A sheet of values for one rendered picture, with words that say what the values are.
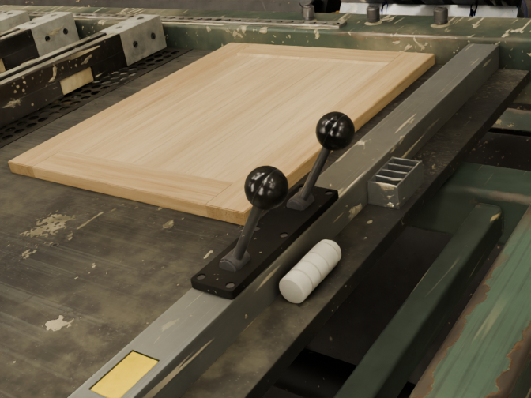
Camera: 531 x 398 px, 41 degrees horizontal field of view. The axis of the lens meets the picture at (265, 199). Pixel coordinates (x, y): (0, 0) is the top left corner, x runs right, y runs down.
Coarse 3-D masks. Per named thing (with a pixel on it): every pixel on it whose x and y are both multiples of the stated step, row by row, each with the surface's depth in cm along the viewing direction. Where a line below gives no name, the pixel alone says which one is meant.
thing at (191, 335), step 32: (448, 64) 110; (480, 64) 109; (416, 96) 100; (448, 96) 100; (384, 128) 92; (416, 128) 92; (352, 160) 85; (384, 160) 86; (352, 192) 80; (320, 224) 75; (288, 256) 71; (192, 288) 67; (256, 288) 67; (160, 320) 63; (192, 320) 62; (224, 320) 63; (128, 352) 60; (160, 352) 59; (192, 352) 60; (160, 384) 58; (192, 384) 61
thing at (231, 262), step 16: (256, 176) 59; (272, 176) 59; (256, 192) 59; (272, 192) 59; (256, 208) 62; (272, 208) 60; (256, 224) 63; (240, 240) 65; (224, 256) 67; (240, 256) 66
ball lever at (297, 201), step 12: (324, 120) 68; (336, 120) 67; (348, 120) 68; (324, 132) 67; (336, 132) 67; (348, 132) 67; (324, 144) 68; (336, 144) 68; (348, 144) 68; (324, 156) 71; (312, 168) 72; (312, 180) 73; (300, 192) 76; (288, 204) 75; (300, 204) 75
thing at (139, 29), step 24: (120, 24) 149; (144, 24) 149; (72, 48) 139; (96, 48) 139; (120, 48) 144; (144, 48) 150; (24, 72) 128; (48, 72) 131; (72, 72) 135; (96, 72) 140; (0, 96) 124; (24, 96) 128; (48, 96) 132; (0, 120) 124
